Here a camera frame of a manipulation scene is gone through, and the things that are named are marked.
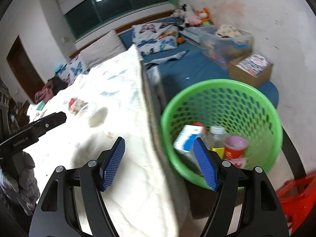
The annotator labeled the pink plush toy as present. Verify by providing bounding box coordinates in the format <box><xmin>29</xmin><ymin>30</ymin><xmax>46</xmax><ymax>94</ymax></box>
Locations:
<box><xmin>187</xmin><ymin>17</ymin><xmax>202</xmax><ymax>27</ymax></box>

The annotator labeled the cow plush toy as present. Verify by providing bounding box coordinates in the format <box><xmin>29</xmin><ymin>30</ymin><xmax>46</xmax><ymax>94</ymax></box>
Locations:
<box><xmin>171</xmin><ymin>3</ymin><xmax>198</xmax><ymax>27</ymax></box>

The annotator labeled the green plastic mesh basket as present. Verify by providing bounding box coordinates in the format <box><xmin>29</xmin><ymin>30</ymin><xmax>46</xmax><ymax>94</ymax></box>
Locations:
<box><xmin>161</xmin><ymin>79</ymin><xmax>283</xmax><ymax>189</ymax></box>

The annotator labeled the clear plastic bottle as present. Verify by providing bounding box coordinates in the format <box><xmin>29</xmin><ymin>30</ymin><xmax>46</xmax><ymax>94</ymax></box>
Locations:
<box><xmin>206</xmin><ymin>125</ymin><xmax>228</xmax><ymax>158</ymax></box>

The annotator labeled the red snack canister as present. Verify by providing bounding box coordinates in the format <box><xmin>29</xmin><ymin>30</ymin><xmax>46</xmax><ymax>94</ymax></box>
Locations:
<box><xmin>224</xmin><ymin>135</ymin><xmax>248</xmax><ymax>160</ymax></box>

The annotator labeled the dark wooden door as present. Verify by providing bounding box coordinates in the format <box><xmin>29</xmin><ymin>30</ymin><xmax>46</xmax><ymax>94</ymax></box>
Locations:
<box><xmin>7</xmin><ymin>36</ymin><xmax>45</xmax><ymax>103</ymax></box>

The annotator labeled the pink wet wipes pack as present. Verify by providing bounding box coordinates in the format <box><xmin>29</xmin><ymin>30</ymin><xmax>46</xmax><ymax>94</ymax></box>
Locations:
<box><xmin>229</xmin><ymin>157</ymin><xmax>247</xmax><ymax>168</ymax></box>

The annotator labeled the red mesh fruit net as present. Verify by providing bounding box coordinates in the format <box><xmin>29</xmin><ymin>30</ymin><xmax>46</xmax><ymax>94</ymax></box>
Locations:
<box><xmin>193</xmin><ymin>122</ymin><xmax>207</xmax><ymax>133</ymax></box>

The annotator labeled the butterfly pillow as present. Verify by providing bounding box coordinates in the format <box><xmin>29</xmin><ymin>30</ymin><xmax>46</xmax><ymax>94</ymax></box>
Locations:
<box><xmin>55</xmin><ymin>54</ymin><xmax>89</xmax><ymax>86</ymax></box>
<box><xmin>131</xmin><ymin>23</ymin><xmax>178</xmax><ymax>56</ymax></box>

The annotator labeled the blue white milk carton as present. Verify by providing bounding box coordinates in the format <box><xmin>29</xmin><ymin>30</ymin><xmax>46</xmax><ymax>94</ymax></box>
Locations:
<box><xmin>173</xmin><ymin>125</ymin><xmax>204</xmax><ymax>163</ymax></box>

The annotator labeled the orange fox plush toy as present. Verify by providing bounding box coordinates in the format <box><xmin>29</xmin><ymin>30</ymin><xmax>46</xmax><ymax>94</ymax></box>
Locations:
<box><xmin>196</xmin><ymin>8</ymin><xmax>214</xmax><ymax>26</ymax></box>

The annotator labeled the red plastic stool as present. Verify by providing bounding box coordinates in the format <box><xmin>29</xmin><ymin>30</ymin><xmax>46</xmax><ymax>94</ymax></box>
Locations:
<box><xmin>276</xmin><ymin>172</ymin><xmax>315</xmax><ymax>236</ymax></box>

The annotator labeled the pile of dark clothes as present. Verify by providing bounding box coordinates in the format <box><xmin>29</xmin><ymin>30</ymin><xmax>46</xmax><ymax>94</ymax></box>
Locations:
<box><xmin>34</xmin><ymin>76</ymin><xmax>68</xmax><ymax>104</ymax></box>

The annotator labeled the butterfly pillow left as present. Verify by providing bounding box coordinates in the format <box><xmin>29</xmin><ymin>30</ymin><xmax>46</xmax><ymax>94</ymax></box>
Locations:
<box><xmin>55</xmin><ymin>54</ymin><xmax>89</xmax><ymax>86</ymax></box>

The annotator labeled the small orange ball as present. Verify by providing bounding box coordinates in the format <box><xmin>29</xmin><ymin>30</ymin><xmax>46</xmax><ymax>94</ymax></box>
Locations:
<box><xmin>177</xmin><ymin>38</ymin><xmax>185</xmax><ymax>44</ymax></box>

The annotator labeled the white quilted table cover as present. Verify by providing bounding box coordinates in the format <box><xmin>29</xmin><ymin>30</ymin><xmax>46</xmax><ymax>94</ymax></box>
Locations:
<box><xmin>26</xmin><ymin>46</ymin><xmax>189</xmax><ymax>236</ymax></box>

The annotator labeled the beige cushion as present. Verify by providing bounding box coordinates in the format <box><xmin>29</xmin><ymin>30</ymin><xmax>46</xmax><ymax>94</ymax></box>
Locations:
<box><xmin>80</xmin><ymin>30</ymin><xmax>126</xmax><ymax>69</ymax></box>

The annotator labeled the cardboard box with books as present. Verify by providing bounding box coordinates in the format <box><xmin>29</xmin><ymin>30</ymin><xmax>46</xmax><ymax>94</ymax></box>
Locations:
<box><xmin>229</xmin><ymin>53</ymin><xmax>274</xmax><ymax>88</ymax></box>

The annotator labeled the dark window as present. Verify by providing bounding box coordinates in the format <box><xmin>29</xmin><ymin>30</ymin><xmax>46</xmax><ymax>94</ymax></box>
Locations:
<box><xmin>57</xmin><ymin>0</ymin><xmax>168</xmax><ymax>39</ymax></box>

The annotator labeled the clear plastic storage bin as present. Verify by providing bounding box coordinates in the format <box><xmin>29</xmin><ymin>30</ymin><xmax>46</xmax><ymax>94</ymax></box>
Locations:
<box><xmin>198</xmin><ymin>26</ymin><xmax>254</xmax><ymax>69</ymax></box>

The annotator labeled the butterfly pillow right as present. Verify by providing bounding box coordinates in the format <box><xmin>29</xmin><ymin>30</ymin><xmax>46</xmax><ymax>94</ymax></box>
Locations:
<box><xmin>131</xmin><ymin>23</ymin><xmax>178</xmax><ymax>56</ymax></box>

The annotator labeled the blue sofa mat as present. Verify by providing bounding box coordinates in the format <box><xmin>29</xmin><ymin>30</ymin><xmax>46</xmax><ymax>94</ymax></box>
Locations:
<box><xmin>118</xmin><ymin>17</ymin><xmax>280</xmax><ymax>109</ymax></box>

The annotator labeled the grey sock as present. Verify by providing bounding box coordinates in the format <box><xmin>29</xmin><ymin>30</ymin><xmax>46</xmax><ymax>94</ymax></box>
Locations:
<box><xmin>145</xmin><ymin>51</ymin><xmax>187</xmax><ymax>65</ymax></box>

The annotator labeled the grey knitted sleeve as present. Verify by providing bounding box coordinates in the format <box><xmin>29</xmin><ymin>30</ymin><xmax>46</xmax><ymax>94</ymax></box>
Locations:
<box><xmin>1</xmin><ymin>151</ymin><xmax>40</xmax><ymax>216</ymax></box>

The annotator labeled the small red candy wrapper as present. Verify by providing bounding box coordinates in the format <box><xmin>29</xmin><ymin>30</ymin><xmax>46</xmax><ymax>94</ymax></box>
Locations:
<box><xmin>68</xmin><ymin>98</ymin><xmax>88</xmax><ymax>115</ymax></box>

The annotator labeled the cartoon picture book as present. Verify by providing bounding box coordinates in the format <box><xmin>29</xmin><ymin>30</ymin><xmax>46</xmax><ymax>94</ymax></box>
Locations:
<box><xmin>27</xmin><ymin>101</ymin><xmax>48</xmax><ymax>122</ymax></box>

